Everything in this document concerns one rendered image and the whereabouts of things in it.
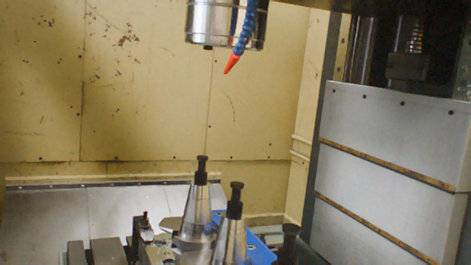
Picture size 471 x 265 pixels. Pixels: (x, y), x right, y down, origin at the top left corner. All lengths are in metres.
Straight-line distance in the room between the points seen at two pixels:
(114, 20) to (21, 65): 0.38
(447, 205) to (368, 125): 0.28
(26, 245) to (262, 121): 1.11
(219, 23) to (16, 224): 1.22
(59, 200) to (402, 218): 1.30
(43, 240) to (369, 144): 1.17
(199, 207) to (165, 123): 1.35
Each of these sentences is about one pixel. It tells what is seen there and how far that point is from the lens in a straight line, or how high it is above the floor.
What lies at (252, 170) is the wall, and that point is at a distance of 2.08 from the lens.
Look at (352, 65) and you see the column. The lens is 1.23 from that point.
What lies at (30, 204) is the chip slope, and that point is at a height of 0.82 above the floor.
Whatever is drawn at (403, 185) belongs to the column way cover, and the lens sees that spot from 1.03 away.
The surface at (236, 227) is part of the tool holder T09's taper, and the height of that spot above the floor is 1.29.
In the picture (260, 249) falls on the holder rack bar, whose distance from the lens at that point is 0.54.
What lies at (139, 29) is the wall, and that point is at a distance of 1.82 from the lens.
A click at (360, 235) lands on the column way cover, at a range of 1.17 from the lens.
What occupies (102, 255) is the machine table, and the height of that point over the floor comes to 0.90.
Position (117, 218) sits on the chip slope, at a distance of 1.77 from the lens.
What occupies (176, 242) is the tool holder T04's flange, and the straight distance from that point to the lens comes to 0.55.
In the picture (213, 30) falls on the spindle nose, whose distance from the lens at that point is 0.76.
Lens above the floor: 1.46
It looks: 10 degrees down
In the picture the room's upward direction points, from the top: 6 degrees clockwise
